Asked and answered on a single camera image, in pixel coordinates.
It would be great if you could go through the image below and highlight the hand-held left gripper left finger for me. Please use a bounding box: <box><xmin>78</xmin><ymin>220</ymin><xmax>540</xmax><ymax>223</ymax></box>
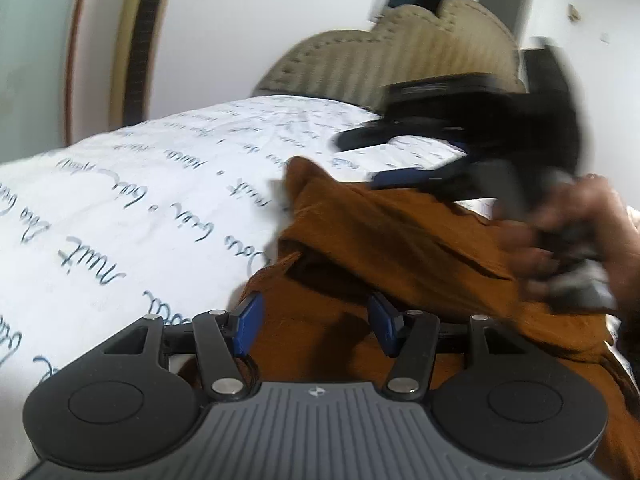
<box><xmin>102</xmin><ymin>292</ymin><xmax>265</xmax><ymax>403</ymax></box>

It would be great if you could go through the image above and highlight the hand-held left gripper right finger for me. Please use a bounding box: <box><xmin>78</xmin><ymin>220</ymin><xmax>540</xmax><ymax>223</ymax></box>
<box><xmin>367</xmin><ymin>292</ymin><xmax>521</xmax><ymax>403</ymax></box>

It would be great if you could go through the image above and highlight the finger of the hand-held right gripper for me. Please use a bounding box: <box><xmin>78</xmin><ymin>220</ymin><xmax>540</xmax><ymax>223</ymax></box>
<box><xmin>369</xmin><ymin>156</ymin><xmax>483</xmax><ymax>195</ymax></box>
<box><xmin>332</xmin><ymin>121</ymin><xmax>473</xmax><ymax>153</ymax></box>

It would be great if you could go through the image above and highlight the brown knit sweater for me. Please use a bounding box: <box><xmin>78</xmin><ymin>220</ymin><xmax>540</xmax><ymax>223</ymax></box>
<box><xmin>177</xmin><ymin>155</ymin><xmax>640</xmax><ymax>480</ymax></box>

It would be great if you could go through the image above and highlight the person's right hand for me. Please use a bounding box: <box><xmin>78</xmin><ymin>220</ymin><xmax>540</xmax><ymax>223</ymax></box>
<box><xmin>492</xmin><ymin>174</ymin><xmax>640</xmax><ymax>318</ymax></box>

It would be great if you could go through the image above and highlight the olive padded headboard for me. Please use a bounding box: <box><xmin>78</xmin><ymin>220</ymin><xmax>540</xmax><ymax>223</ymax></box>
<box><xmin>250</xmin><ymin>0</ymin><xmax>527</xmax><ymax>112</ymax></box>

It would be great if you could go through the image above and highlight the white script-printed bed sheet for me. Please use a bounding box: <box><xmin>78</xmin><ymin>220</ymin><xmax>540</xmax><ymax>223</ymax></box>
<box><xmin>0</xmin><ymin>94</ymin><xmax>501</xmax><ymax>478</ymax></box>

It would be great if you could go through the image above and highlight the gold tower fan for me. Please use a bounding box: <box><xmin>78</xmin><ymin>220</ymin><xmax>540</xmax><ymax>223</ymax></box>
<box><xmin>110</xmin><ymin>0</ymin><xmax>177</xmax><ymax>130</ymax></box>

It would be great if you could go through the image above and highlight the red-brown wooden frame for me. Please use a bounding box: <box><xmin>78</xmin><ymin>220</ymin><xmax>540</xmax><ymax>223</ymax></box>
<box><xmin>62</xmin><ymin>0</ymin><xmax>97</xmax><ymax>147</ymax></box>

